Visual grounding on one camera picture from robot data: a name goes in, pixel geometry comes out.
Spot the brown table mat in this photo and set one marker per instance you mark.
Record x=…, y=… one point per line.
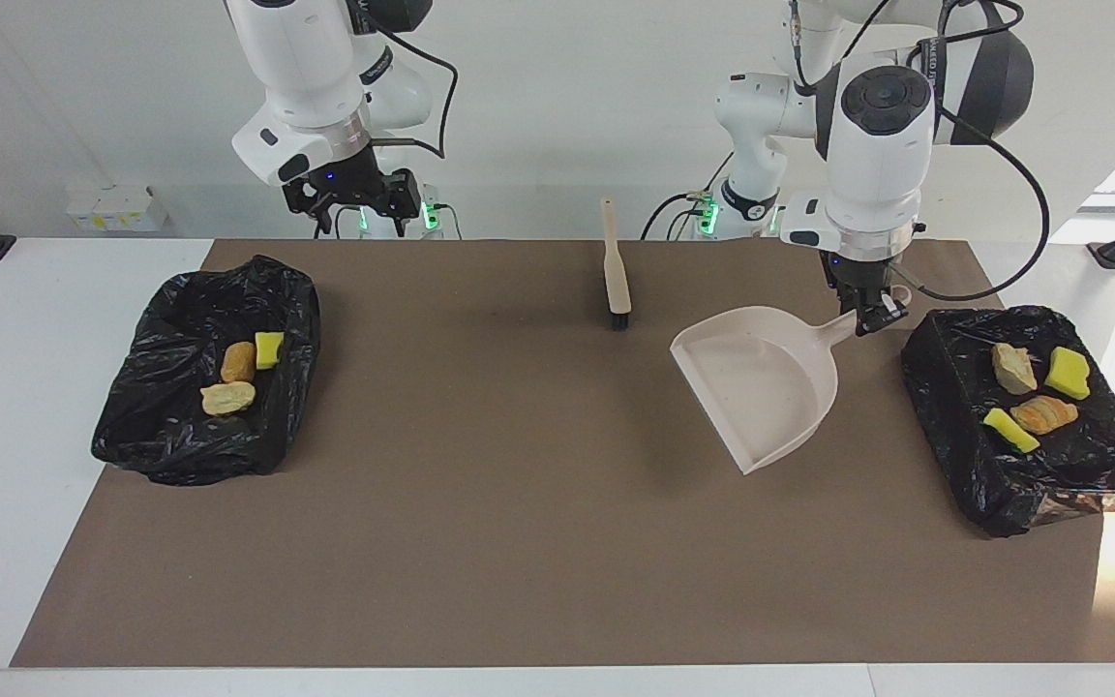
x=538, y=600

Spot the orange brown bread roll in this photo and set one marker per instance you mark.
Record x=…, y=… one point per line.
x=238, y=361

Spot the toy croissant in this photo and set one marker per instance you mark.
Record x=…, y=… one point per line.
x=227, y=398

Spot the beige hand brush black bristles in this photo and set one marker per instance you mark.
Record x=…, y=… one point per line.
x=616, y=271

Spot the yellow sponge piece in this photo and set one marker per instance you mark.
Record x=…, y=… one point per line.
x=269, y=349
x=1009, y=429
x=1069, y=374

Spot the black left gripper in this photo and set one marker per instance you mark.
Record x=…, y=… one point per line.
x=858, y=281

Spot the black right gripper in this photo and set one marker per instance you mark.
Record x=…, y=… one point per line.
x=354, y=189

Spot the black trash bag bin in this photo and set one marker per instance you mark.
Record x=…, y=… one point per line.
x=170, y=436

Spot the black bag over cardboard box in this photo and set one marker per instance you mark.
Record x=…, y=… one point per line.
x=1012, y=484

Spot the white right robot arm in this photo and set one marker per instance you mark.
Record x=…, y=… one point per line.
x=306, y=68

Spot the white wall box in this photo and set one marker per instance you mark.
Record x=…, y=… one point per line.
x=117, y=208

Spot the beige pastry piece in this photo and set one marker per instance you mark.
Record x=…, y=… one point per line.
x=1044, y=413

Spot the beige plastic dustpan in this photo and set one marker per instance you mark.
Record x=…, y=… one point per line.
x=761, y=387

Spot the pale beige bread chunk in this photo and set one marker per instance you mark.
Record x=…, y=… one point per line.
x=1012, y=368

